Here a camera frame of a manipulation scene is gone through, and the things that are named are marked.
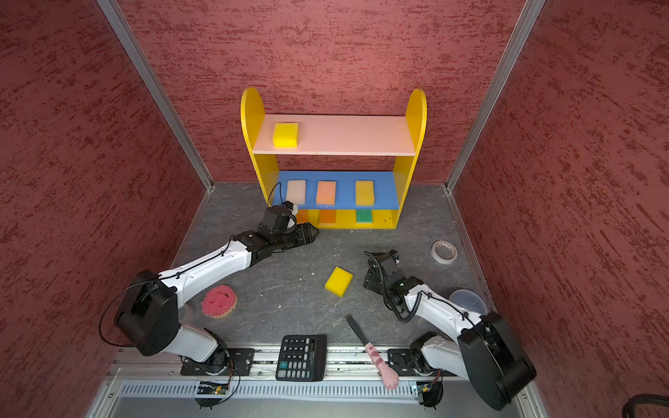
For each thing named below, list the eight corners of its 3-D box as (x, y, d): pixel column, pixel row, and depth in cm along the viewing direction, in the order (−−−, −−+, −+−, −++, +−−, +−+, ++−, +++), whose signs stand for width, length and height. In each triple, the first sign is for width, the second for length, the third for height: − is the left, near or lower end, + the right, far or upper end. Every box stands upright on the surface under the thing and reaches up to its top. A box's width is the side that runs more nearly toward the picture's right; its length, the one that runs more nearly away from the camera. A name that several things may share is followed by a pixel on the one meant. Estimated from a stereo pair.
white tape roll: (433, 264, 98) (434, 261, 96) (427, 242, 104) (429, 239, 102) (458, 264, 98) (460, 261, 96) (451, 242, 104) (453, 239, 102)
